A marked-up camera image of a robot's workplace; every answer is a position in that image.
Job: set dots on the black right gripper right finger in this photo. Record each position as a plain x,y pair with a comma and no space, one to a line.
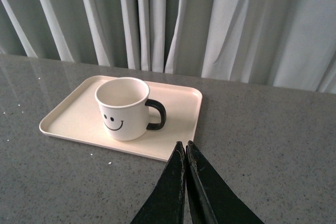
210,199

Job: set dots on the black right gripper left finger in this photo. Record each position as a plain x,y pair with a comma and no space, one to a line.
166,202

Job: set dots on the white smiley mug black handle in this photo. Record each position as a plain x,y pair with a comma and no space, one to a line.
126,109

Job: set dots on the beige rectangular tray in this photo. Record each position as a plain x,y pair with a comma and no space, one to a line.
77,118

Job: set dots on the grey-white curtain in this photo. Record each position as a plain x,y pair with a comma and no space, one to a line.
281,43

